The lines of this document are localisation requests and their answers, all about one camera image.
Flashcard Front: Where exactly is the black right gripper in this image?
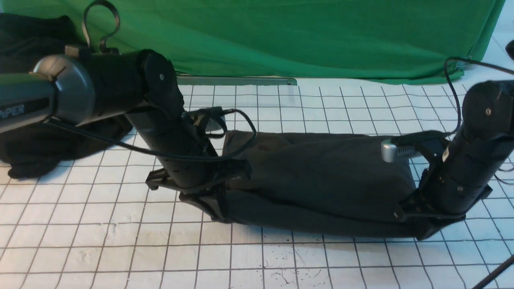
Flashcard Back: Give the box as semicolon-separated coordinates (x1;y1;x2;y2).
393;185;492;241

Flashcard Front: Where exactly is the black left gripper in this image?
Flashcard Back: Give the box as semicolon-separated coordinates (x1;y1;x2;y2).
145;159;251;193

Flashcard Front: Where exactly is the gray long-sleeved shirt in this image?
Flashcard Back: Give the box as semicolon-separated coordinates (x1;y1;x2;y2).
179;129;442;240

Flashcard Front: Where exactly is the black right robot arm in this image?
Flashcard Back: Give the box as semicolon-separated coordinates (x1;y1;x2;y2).
381;80;514;241

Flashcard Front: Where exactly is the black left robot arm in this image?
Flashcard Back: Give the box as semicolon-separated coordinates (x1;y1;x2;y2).
1;47;257;194

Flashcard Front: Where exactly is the gray metal strip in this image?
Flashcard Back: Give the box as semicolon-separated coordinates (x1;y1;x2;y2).
177;75;298;86

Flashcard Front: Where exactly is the black crumpled cloth pile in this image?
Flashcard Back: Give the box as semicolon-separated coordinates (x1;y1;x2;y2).
0;13;109;179

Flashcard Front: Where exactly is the metal binder clip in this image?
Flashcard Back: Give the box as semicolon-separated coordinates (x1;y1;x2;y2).
455;56;474;71

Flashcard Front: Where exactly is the green backdrop cloth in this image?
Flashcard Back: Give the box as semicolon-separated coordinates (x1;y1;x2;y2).
0;0;506;85

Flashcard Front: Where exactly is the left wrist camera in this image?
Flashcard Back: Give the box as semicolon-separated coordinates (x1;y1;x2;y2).
188;107;228;139

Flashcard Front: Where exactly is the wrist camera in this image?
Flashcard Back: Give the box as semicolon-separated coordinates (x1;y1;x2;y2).
188;107;228;139
381;130;448;163

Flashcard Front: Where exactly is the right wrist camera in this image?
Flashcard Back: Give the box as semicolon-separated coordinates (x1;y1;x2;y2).
381;130;448;163

